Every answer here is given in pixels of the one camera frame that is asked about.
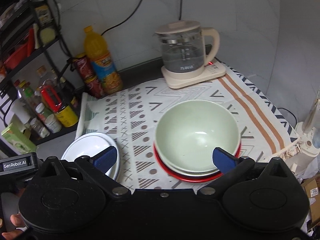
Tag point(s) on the white plate Baking print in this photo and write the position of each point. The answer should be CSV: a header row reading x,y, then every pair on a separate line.
x,y
91,144

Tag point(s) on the orange juice bottle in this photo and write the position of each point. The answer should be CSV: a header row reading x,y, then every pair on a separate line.
x,y
96,49

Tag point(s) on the cream kettle base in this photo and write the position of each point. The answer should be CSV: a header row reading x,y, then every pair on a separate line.
x,y
206,73

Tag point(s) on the cardboard box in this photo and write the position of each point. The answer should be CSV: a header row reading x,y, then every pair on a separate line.
x,y
311,187

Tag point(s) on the white utensil sterilizer holder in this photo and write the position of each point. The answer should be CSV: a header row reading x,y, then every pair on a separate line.
x,y
306,149

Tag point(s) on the pale green bowl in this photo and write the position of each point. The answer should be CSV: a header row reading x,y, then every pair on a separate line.
x,y
192,174
187,134

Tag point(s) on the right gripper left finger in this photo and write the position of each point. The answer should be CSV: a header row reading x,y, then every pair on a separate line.
x,y
94,168

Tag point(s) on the red and black bowl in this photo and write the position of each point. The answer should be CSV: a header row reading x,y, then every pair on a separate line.
x,y
201,179

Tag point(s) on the pale green bowl front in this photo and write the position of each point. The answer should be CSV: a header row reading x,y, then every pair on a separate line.
x,y
187,134

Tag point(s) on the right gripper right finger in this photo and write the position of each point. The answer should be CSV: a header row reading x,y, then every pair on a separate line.
x,y
232,169

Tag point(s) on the green label sauce bottle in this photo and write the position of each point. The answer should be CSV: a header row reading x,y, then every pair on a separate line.
x,y
29,94

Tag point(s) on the red plastic basin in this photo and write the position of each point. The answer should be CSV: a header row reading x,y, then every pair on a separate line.
x,y
21,51

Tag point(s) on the white lidded seasoning jar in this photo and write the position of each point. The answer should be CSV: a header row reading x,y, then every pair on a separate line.
x,y
48,118

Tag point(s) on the soy sauce jug red handle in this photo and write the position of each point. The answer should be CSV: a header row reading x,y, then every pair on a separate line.
x,y
61,109

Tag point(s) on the small clear spice jar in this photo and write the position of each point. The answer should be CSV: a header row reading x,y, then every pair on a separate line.
x,y
38,127

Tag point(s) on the green product box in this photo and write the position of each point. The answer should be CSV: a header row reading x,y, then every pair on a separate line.
x,y
17,139

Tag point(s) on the patterned fringed table cloth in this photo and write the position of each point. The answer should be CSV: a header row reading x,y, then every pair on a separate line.
x,y
130,118

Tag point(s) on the black metal shelf rack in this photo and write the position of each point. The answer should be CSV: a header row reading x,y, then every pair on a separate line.
x,y
25,24

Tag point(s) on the glass electric kettle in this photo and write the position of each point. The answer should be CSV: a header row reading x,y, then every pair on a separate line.
x,y
186,46

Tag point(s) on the person's left hand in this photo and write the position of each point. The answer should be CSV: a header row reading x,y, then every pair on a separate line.
x,y
18,222

